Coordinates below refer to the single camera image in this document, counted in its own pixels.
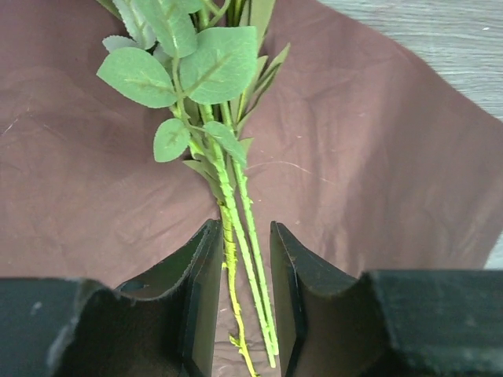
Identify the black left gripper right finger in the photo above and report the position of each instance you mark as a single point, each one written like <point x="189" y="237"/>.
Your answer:
<point x="385" y="322"/>

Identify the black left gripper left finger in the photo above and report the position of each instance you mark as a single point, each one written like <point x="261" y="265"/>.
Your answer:
<point x="159" y="323"/>

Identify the dark red wrapping paper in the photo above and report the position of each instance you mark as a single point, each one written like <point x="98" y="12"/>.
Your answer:
<point x="359" y="148"/>

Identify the white rose stem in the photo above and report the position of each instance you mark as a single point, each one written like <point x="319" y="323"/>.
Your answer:
<point x="202" y="61"/>

